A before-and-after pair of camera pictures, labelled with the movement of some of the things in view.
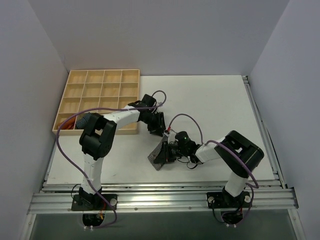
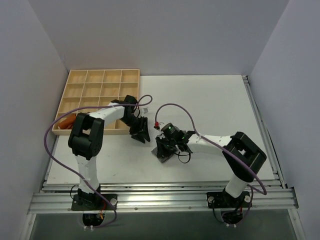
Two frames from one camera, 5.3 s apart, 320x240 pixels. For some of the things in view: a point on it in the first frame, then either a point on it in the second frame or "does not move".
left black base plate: x=94 y=202 does not move
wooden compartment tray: x=100 y=91 does not move
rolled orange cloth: x=68 y=124 does not move
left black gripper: x=157 y=122 to x=139 y=127
